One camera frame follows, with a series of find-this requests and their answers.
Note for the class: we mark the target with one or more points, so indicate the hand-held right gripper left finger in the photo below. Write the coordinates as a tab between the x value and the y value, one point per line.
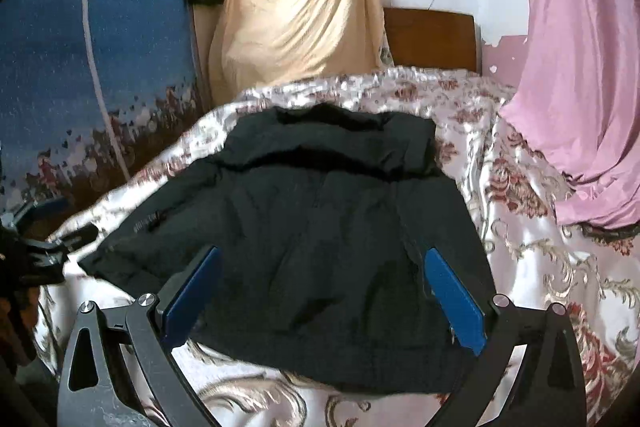
192	292

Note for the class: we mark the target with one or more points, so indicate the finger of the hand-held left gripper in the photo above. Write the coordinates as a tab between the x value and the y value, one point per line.
65	241
45	211

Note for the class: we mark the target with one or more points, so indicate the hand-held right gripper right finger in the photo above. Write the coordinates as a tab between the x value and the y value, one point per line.
455	297

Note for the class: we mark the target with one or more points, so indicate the black jacket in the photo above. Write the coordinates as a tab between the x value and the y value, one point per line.
310	217

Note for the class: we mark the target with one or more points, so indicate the floral satin bedspread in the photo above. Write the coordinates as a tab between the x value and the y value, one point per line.
540	267

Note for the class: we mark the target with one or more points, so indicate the blue fabric wardrobe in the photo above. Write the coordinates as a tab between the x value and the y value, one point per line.
55	72

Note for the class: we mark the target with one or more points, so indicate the wooden board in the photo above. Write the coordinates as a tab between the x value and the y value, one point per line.
204	52

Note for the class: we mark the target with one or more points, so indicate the wooden headboard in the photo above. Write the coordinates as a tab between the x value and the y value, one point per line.
430	39

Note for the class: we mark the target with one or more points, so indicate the pink curtain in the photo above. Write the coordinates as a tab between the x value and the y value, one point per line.
585	67

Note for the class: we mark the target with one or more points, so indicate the yellow hanging cloth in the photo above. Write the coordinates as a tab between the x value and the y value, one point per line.
300	17

